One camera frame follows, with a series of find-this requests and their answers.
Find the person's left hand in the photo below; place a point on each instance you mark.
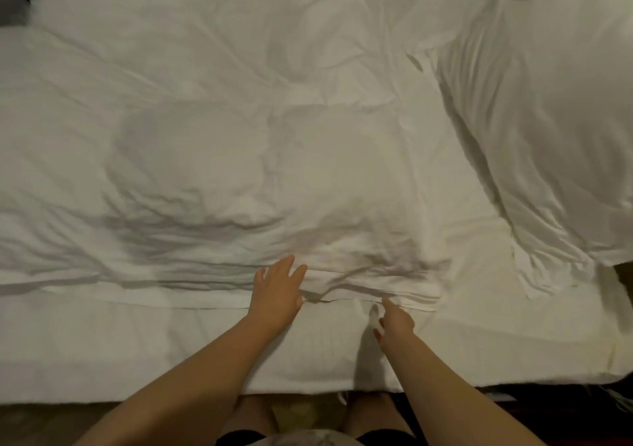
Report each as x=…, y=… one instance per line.
x=277, y=297

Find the person's right hand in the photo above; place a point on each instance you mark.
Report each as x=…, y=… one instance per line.
x=396, y=327

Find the white duvet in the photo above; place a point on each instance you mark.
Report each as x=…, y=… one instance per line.
x=198, y=144

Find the white bed sheet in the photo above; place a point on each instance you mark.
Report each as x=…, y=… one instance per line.
x=99, y=347

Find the white pillow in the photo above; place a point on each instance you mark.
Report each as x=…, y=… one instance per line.
x=554, y=104

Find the person's right forearm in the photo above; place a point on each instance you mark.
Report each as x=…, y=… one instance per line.
x=455, y=401

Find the person's left forearm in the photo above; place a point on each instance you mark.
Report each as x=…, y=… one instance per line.
x=188, y=391

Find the person's right leg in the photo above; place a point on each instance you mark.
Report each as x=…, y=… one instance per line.
x=371, y=413

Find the person's leg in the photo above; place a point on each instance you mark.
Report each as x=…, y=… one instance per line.
x=255, y=413
x=371, y=413

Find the person's black shorts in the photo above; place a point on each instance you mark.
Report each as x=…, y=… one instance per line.
x=396, y=437

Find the person's left leg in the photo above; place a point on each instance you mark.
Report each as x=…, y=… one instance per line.
x=255, y=413

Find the person's white shirt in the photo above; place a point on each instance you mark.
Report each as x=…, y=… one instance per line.
x=307, y=439

